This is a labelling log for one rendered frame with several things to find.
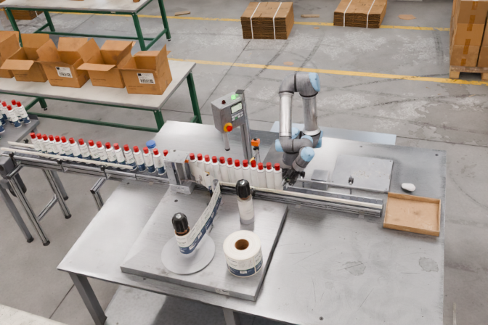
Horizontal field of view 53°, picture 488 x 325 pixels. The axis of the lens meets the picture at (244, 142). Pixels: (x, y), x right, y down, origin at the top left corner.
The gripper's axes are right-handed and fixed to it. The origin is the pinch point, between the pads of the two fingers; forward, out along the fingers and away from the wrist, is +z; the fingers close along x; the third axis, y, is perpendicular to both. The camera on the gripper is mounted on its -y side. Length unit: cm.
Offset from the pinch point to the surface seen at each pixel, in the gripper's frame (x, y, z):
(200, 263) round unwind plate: -23, 67, 19
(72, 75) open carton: -200, -106, 116
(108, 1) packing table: -270, -307, 172
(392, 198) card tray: 61, -11, -24
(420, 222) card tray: 76, 5, -32
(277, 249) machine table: 11.3, 42.4, 5.8
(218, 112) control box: -56, 1, -26
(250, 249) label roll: -5, 61, -7
